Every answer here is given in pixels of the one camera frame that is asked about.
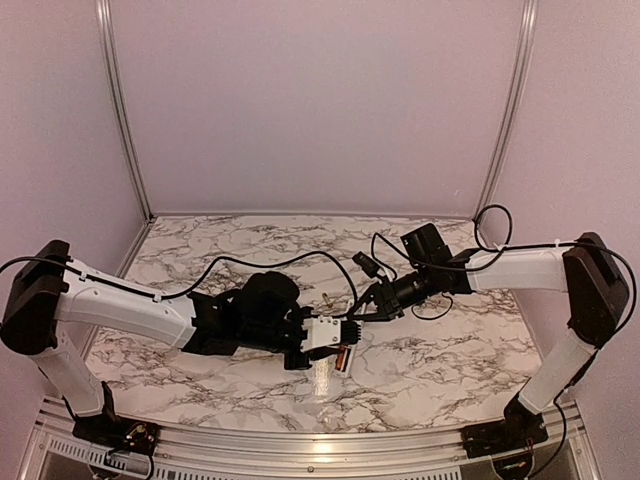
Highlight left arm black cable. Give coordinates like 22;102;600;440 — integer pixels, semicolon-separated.
189;249;359;321

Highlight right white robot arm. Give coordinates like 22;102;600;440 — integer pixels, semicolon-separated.
347;223;637;448

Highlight orange AA battery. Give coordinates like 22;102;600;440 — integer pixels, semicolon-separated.
335;347;348;372

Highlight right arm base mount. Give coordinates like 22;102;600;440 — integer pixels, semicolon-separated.
461;420;549;458

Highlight right aluminium frame post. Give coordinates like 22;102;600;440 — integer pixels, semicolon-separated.
475;0;539;214

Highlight left aluminium frame post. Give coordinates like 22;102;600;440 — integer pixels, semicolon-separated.
95;0;154;223

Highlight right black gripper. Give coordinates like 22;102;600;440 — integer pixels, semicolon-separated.
346;264;436;322

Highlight white remote control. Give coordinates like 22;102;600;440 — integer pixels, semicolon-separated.
334;344;357;378

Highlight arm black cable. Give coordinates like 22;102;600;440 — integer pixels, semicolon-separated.
472;204;515;251
189;249;359;321

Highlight aluminium frame post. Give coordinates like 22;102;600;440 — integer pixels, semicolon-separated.
95;0;154;223
475;0;539;214

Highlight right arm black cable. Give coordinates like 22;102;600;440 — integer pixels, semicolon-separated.
472;204;515;251

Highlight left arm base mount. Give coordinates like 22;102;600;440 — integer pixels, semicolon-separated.
73;416;160;456

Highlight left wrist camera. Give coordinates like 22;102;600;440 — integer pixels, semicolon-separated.
300;316;361;352

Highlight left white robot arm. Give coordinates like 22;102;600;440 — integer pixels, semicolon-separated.
1;240;360;445

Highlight front aluminium rail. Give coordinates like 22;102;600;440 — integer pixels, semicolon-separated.
19;399;601;480

